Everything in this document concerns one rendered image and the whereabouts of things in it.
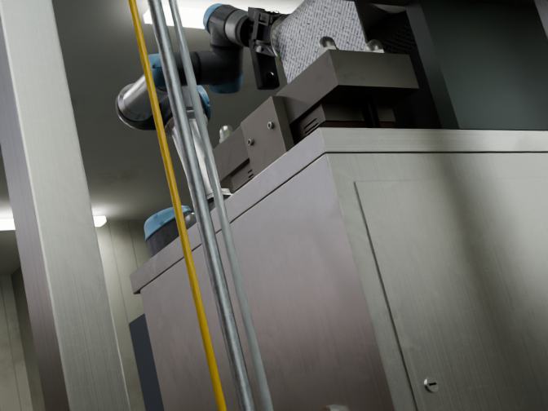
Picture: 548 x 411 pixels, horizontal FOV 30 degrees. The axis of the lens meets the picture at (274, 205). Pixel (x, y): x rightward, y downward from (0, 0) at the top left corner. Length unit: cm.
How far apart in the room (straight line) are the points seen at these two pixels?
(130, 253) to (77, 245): 827
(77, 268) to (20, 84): 19
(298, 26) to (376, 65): 39
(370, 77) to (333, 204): 24
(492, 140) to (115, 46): 473
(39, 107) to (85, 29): 497
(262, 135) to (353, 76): 19
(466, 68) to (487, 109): 8
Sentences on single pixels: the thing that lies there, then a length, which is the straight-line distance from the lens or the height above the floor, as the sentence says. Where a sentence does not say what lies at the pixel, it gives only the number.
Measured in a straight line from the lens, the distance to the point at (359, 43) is 179.
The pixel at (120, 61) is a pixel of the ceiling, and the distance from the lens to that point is 642.
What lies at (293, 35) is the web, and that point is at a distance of 195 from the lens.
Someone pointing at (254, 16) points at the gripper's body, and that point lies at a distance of 219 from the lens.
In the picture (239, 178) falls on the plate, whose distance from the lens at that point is 174.
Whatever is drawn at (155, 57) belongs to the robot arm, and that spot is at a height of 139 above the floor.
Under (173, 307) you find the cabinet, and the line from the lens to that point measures 182.
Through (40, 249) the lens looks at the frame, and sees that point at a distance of 98.
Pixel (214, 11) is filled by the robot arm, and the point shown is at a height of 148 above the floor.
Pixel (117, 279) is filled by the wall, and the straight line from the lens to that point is 911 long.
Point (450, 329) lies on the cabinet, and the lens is 145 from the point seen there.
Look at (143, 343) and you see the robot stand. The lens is 233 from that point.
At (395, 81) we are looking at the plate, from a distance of 158.
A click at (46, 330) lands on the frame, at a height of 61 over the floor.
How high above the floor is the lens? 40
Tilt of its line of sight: 17 degrees up
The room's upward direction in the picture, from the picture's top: 14 degrees counter-clockwise
